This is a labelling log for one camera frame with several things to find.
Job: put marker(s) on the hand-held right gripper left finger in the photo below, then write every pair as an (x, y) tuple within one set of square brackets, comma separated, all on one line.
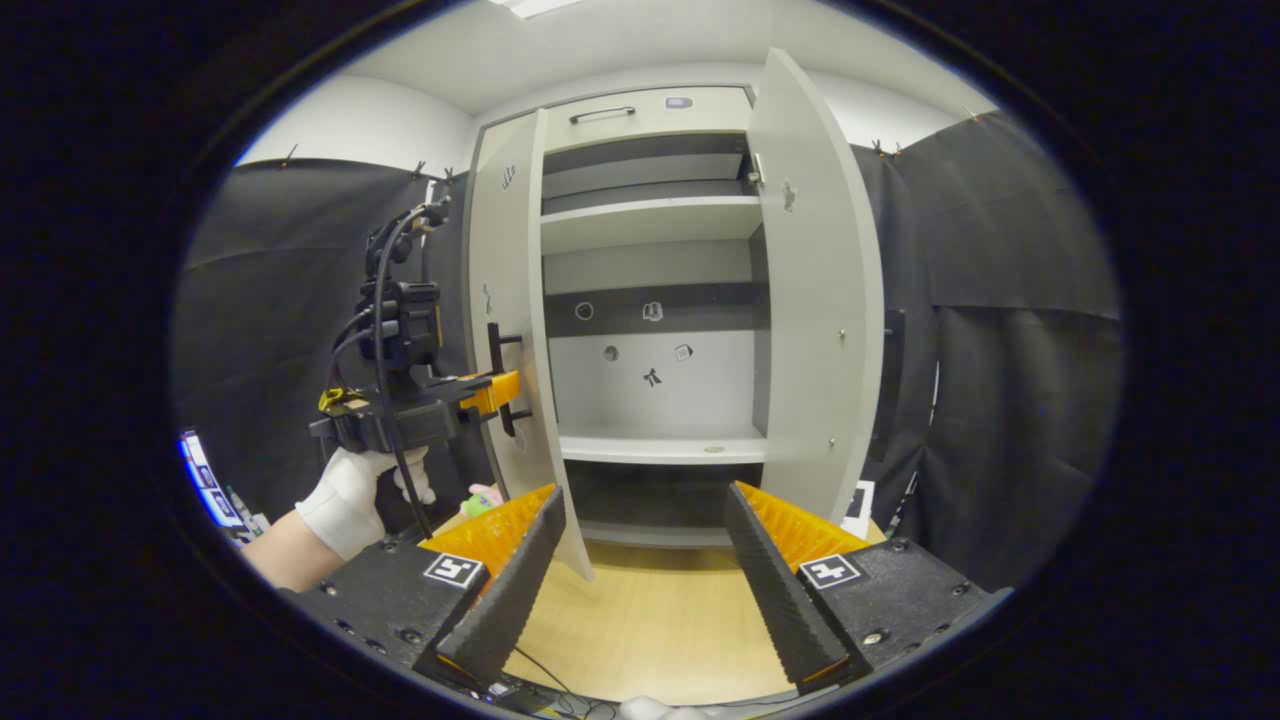
[(512, 590)]

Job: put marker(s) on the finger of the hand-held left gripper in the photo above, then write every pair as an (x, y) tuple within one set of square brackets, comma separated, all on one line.
[(492, 392)]

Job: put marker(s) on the beige double-door shoe cabinet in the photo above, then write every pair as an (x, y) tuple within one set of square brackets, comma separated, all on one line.
[(650, 390)]

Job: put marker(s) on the beige cabinet drawer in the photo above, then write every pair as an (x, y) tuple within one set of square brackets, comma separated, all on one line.
[(690, 125)]

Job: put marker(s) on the black backdrop cloth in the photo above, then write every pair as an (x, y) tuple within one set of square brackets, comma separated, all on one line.
[(1020, 400)]

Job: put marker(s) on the beige shoe cabinet door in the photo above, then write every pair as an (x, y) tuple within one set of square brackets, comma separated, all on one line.
[(815, 350), (505, 270)]

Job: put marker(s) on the computer screen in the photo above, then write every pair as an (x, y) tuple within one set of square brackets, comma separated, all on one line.
[(210, 480)]

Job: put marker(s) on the white printed boards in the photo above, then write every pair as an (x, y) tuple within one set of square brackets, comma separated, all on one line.
[(858, 505)]

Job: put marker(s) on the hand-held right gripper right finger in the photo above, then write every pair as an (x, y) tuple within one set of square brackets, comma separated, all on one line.
[(775, 590)]

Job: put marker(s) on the pink and green small object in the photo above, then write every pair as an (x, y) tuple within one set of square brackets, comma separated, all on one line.
[(484, 500)]

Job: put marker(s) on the white cabinet shelf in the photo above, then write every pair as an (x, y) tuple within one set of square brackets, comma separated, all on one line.
[(650, 447), (650, 225)]

